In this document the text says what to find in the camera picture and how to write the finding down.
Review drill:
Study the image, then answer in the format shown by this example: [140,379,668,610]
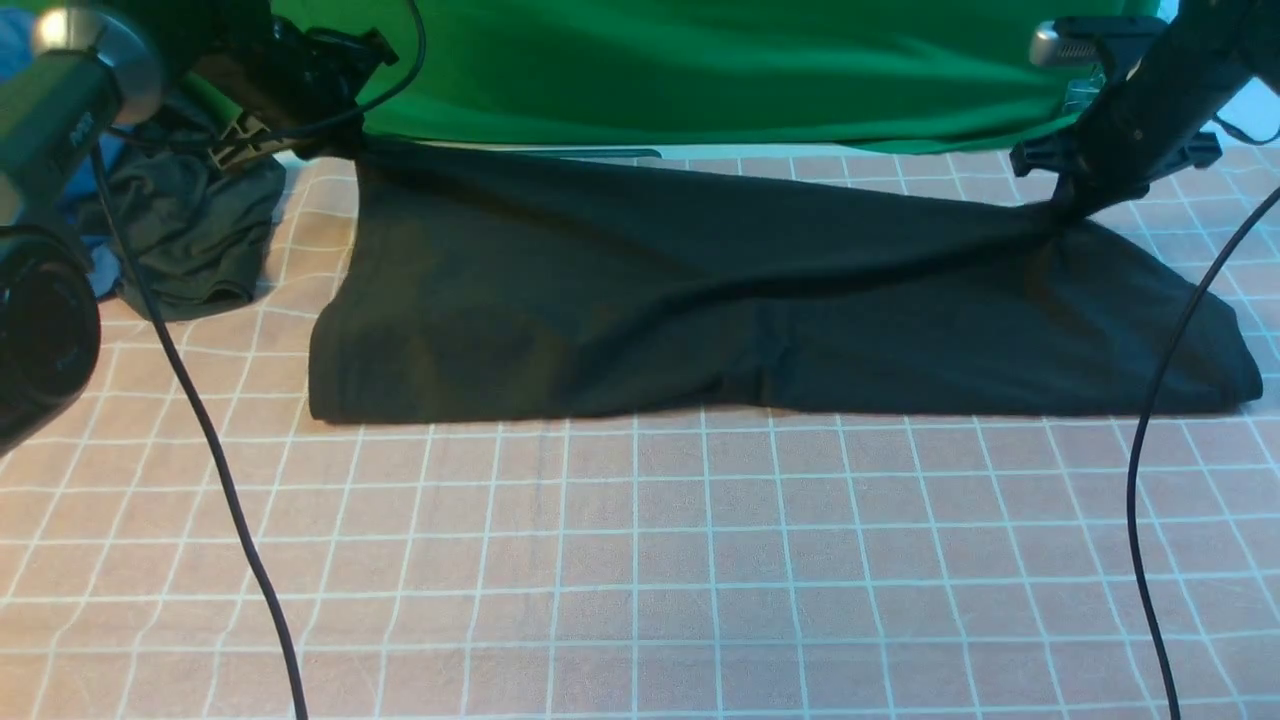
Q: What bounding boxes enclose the blue crumpled garment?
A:
[3,5,131,297]

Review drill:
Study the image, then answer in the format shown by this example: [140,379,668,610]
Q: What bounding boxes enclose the metal binder clip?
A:
[1061,78,1105,115]

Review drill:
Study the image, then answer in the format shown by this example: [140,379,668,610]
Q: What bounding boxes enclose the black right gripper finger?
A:
[1170,131,1222,173]
[1010,132,1085,178]

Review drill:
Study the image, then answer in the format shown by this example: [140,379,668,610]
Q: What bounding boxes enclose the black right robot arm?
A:
[1010,1,1279,219]

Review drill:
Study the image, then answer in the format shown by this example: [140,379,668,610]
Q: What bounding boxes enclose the dark gray crumpled garment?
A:
[106,145,287,322]

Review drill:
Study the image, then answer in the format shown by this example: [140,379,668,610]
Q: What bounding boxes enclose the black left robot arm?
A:
[1,1,398,452]

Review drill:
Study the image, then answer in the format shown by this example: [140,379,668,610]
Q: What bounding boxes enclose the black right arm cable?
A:
[1126,110,1280,720]

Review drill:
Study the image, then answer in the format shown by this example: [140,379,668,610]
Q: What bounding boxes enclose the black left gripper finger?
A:
[207,111,291,172]
[303,27,401,70]

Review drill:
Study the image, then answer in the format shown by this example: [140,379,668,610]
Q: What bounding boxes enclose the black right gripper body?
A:
[1060,20,1251,217]

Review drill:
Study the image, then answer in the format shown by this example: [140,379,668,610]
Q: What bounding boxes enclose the green backdrop cloth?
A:
[180,0,1161,156]

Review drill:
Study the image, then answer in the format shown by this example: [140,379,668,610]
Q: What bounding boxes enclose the dark gray long-sleeve shirt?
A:
[306,135,1265,425]

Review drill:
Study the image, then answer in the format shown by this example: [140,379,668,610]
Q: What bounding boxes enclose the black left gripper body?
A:
[195,15,371,160]

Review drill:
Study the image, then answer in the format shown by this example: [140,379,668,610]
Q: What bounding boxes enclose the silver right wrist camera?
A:
[1029,15,1167,78]

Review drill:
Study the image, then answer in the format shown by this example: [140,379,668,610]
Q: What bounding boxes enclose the pink checkered tablecloth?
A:
[0,140,1280,720]

